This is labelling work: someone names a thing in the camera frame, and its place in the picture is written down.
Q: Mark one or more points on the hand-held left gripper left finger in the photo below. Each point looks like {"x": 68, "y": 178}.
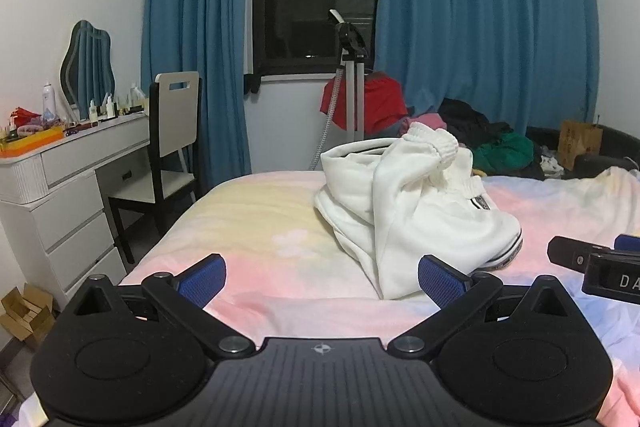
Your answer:
{"x": 207, "y": 277}

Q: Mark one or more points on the white striped-trim garment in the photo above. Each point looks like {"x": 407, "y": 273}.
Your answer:
{"x": 415, "y": 217}

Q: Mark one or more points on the black and white chair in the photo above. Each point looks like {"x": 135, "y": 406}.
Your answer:
{"x": 170, "y": 127}

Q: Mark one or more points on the red cosmetic pouch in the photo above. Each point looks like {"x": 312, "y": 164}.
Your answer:
{"x": 26, "y": 117}

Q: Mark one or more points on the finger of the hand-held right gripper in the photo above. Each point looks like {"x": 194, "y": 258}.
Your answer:
{"x": 570, "y": 251}
{"x": 607, "y": 274}

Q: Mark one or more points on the small cosmetic bottle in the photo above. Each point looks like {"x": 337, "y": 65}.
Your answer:
{"x": 93, "y": 112}
{"x": 109, "y": 106}

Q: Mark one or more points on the garment steamer stand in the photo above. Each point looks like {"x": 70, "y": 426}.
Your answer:
{"x": 350, "y": 72}

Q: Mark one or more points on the large white bottle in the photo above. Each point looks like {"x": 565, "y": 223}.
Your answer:
{"x": 136, "y": 99}

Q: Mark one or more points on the white dressing table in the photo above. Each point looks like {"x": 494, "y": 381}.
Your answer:
{"x": 60, "y": 187}

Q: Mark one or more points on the cardboard box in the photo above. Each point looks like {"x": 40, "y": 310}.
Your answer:
{"x": 27, "y": 314}

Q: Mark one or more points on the cream cloth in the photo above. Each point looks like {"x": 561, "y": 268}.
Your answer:
{"x": 607, "y": 189}

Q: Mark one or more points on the white spray bottle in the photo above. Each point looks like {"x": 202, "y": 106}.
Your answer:
{"x": 49, "y": 102}

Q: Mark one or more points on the green garment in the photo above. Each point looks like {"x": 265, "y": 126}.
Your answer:
{"x": 502, "y": 152}

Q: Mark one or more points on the pastel tie-dye bed blanket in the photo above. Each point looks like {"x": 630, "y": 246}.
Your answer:
{"x": 280, "y": 227}

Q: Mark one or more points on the orange tray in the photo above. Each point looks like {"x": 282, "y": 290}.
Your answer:
{"x": 30, "y": 144}

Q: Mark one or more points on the blue curtain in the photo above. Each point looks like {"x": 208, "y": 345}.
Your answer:
{"x": 480, "y": 17}
{"x": 200, "y": 32}

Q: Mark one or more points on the wavy-edged vanity mirror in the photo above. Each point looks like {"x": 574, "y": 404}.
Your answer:
{"x": 87, "y": 67}

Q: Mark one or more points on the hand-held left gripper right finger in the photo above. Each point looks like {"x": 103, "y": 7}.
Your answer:
{"x": 440, "y": 279}

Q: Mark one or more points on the black clothes pile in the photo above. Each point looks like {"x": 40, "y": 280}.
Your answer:
{"x": 470, "y": 119}

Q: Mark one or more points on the brown paper bag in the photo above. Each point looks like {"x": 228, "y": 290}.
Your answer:
{"x": 577, "y": 144}

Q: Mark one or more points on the red garment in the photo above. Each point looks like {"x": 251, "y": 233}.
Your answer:
{"x": 382, "y": 102}

